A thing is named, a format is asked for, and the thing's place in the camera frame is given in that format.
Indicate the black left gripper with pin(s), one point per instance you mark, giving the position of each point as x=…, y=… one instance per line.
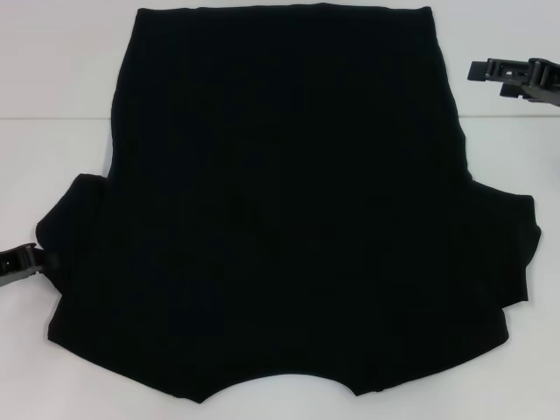
x=13, y=262

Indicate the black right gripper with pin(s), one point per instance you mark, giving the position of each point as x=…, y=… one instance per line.
x=547, y=81

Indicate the black shirt with white print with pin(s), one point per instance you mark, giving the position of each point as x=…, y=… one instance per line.
x=284, y=175

